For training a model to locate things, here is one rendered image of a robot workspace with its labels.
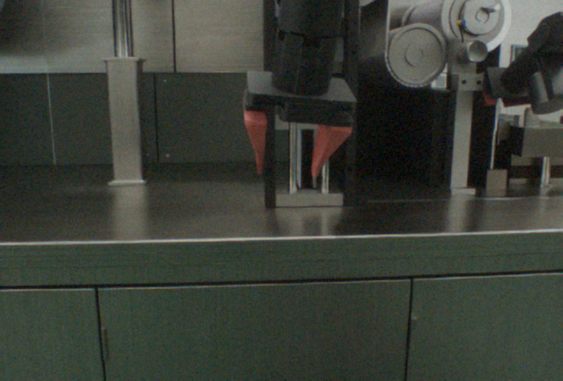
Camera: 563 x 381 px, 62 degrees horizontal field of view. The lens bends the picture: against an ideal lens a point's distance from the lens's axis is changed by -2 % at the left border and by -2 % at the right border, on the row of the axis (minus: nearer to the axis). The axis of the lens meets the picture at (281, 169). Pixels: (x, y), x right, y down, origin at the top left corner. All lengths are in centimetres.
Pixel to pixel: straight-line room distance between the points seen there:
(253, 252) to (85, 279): 26
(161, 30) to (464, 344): 99
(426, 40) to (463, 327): 55
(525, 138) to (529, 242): 31
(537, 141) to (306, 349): 63
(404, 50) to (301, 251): 49
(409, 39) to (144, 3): 67
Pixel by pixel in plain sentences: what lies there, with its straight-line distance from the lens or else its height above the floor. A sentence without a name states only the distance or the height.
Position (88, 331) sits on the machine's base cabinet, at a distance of 83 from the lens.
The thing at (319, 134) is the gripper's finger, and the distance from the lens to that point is 52.
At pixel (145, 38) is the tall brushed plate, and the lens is 131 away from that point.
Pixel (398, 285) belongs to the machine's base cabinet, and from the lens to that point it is 80.
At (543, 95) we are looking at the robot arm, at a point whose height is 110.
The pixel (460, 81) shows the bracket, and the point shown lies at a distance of 98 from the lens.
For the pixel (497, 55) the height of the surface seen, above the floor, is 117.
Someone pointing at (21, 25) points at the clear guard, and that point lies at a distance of 127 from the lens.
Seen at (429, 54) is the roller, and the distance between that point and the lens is 103.
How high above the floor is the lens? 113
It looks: 11 degrees down
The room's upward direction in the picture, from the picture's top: straight up
